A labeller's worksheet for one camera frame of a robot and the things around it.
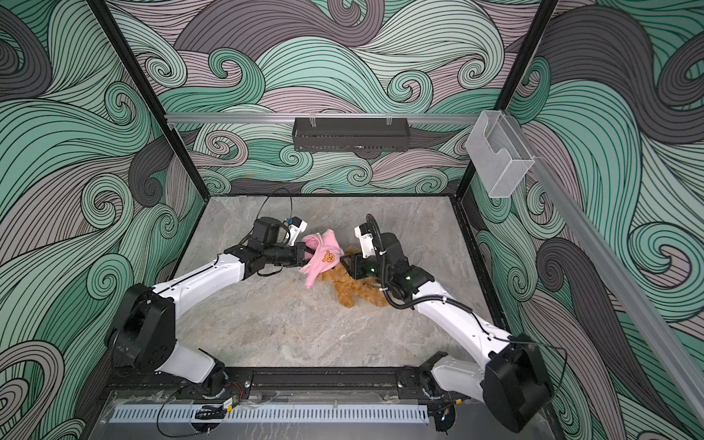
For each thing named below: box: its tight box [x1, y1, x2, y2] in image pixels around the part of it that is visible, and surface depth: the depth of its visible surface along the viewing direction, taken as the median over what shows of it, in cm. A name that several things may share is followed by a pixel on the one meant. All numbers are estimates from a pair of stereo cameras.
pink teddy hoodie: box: [297, 229, 345, 289], surface depth 80 cm
